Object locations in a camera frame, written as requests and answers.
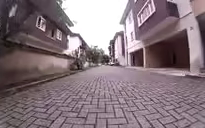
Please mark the pale concrete pavement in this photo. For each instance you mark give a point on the pale concrete pavement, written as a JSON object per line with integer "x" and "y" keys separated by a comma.
{"x": 170, "y": 71}

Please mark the row of distant trees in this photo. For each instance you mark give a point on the row of distant trees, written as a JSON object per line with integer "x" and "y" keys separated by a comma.
{"x": 95, "y": 55}

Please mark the distant vehicle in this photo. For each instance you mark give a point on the distant vehicle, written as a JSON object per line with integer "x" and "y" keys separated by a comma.
{"x": 111, "y": 63}

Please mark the white building with dark roof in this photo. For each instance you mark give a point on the white building with dark roof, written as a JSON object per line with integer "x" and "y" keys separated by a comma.
{"x": 75, "y": 43}

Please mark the grey brick paved road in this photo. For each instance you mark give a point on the grey brick paved road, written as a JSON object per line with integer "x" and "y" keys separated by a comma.
{"x": 103, "y": 96}

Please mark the long beige boundary wall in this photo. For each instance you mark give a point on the long beige boundary wall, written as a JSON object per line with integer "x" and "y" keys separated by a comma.
{"x": 30, "y": 65}

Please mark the bush by wall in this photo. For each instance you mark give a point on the bush by wall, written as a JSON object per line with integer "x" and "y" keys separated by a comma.
{"x": 79, "y": 61}

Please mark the brown building with white windows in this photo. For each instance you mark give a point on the brown building with white windows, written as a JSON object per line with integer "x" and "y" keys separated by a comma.
{"x": 33, "y": 30}

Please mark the concrete kerb strip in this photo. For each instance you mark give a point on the concrete kerb strip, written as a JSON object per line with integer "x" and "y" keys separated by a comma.
{"x": 40, "y": 81}

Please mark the row of distant buildings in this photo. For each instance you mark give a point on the row of distant buildings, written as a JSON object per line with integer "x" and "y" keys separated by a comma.
{"x": 118, "y": 48}

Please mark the large brown and white building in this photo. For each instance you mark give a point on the large brown and white building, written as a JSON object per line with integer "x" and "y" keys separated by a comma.
{"x": 163, "y": 33}

